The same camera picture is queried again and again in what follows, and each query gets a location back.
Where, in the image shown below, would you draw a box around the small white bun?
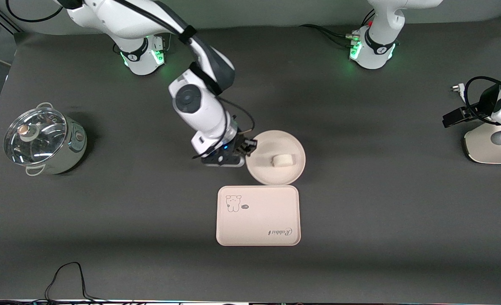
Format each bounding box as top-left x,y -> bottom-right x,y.
273,154 -> 295,168

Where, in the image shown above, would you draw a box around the pale green electric pot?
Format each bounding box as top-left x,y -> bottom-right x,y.
3,102 -> 88,176

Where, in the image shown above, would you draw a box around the round beige plate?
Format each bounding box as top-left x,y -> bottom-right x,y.
245,130 -> 306,186

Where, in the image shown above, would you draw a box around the cream white toaster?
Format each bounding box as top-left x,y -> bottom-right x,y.
464,123 -> 501,164

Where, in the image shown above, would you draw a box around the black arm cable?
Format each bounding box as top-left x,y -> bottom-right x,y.
5,0 -> 256,133
465,76 -> 501,123

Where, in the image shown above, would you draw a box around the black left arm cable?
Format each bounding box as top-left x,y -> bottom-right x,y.
465,76 -> 501,123

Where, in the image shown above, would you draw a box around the black right base cables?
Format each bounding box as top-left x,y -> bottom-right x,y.
114,34 -> 173,55

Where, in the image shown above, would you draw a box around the black base cables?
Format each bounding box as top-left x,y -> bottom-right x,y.
299,9 -> 376,48
114,34 -> 173,55

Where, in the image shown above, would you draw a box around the thin black looped cable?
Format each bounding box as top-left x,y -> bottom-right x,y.
45,262 -> 107,303

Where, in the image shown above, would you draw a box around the glass pot lid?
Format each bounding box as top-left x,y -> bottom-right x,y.
3,107 -> 67,166

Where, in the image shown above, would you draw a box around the black left base cables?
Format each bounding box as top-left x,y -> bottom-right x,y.
299,9 -> 376,48

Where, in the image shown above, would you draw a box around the beige rectangular rabbit tray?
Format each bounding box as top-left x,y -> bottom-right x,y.
216,185 -> 301,246

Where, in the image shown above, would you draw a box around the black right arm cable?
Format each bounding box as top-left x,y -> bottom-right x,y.
5,0 -> 256,133

